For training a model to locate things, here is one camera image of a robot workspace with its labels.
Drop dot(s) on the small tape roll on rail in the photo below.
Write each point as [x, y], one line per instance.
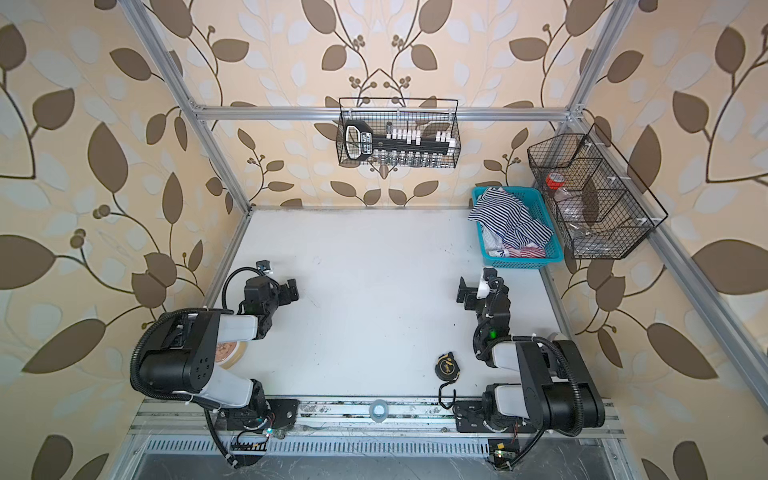
[379, 410]

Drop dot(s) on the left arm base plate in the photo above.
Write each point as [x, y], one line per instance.
[281, 413]

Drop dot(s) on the teal plastic basket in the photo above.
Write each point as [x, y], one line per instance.
[493, 251]

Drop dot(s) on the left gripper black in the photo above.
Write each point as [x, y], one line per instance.
[280, 290]

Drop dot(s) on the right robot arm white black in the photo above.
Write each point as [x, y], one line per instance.
[555, 390]

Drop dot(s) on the black white tool rack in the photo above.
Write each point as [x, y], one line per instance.
[432, 145]

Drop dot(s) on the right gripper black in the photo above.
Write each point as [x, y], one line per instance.
[472, 295]

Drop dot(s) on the black wire basket wall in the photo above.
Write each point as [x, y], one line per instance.
[397, 108]
[621, 210]

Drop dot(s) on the black wire basket back wall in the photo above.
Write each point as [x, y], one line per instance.
[397, 108]

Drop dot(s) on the black wire basket right wall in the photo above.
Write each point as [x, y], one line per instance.
[621, 210]

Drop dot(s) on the aluminium front rail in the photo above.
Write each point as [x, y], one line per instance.
[348, 416]

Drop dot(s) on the red cap plastic bottle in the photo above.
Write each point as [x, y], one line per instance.
[569, 203]

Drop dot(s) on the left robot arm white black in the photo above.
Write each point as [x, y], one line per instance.
[175, 359]

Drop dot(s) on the red white striped tank top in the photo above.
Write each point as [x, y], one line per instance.
[530, 251]

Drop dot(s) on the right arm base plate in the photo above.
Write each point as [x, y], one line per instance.
[473, 417]

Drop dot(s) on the blue white striped tank top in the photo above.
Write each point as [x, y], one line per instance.
[505, 216]

